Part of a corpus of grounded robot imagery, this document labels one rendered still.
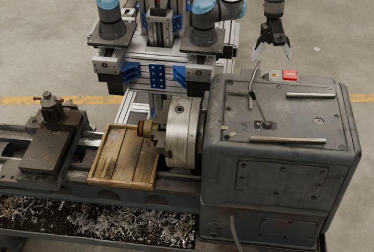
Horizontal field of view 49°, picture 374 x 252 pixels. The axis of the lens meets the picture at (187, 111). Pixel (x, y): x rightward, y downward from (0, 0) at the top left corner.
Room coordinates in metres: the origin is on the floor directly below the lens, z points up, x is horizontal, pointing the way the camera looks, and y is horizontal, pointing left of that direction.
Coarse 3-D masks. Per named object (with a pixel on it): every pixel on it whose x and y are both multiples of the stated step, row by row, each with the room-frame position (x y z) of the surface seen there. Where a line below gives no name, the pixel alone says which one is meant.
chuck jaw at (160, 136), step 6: (156, 132) 1.19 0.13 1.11; (162, 132) 1.19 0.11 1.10; (150, 138) 1.18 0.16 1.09; (156, 138) 1.16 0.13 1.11; (162, 138) 1.16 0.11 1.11; (156, 144) 1.14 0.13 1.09; (162, 144) 1.12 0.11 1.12; (156, 150) 1.10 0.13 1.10; (162, 150) 1.10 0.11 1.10; (168, 150) 1.08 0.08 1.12; (168, 156) 1.08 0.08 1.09
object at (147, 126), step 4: (140, 120) 1.26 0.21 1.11; (148, 120) 1.26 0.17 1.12; (152, 120) 1.25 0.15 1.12; (140, 124) 1.23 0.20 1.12; (144, 124) 1.23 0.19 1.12; (148, 124) 1.23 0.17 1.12; (152, 124) 1.24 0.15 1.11; (156, 124) 1.24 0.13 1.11; (140, 128) 1.22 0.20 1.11; (144, 128) 1.22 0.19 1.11; (148, 128) 1.21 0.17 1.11; (152, 128) 1.22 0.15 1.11; (156, 128) 1.22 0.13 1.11; (140, 132) 1.21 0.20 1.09; (144, 132) 1.20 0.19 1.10; (148, 132) 1.20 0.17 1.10; (140, 136) 1.21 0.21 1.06; (144, 136) 1.20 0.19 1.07; (148, 136) 1.20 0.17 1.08
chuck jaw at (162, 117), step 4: (164, 100) 1.30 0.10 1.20; (168, 100) 1.30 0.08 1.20; (164, 104) 1.29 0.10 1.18; (168, 104) 1.29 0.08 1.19; (164, 108) 1.28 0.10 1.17; (168, 108) 1.28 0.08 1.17; (160, 112) 1.27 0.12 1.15; (164, 112) 1.27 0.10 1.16; (156, 116) 1.26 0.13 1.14; (160, 116) 1.26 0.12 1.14; (164, 116) 1.26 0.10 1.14; (156, 120) 1.25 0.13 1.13; (160, 120) 1.25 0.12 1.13; (164, 120) 1.25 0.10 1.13
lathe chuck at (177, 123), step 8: (176, 96) 1.34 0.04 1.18; (184, 96) 1.31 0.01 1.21; (176, 104) 1.23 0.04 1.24; (184, 104) 1.23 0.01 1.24; (168, 112) 1.19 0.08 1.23; (176, 112) 1.19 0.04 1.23; (184, 112) 1.19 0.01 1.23; (168, 120) 1.16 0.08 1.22; (176, 120) 1.15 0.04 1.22; (184, 120) 1.15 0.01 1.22; (168, 128) 1.13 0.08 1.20; (176, 128) 1.13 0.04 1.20; (184, 128) 1.12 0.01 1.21; (168, 136) 1.10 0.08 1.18; (176, 136) 1.10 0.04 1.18; (184, 136) 1.10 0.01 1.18; (168, 144) 1.09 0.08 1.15; (176, 144) 1.08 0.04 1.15; (184, 144) 1.08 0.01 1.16; (176, 152) 1.07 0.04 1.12; (184, 152) 1.07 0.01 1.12; (168, 160) 1.07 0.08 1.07; (176, 160) 1.07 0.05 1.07; (184, 160) 1.06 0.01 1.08
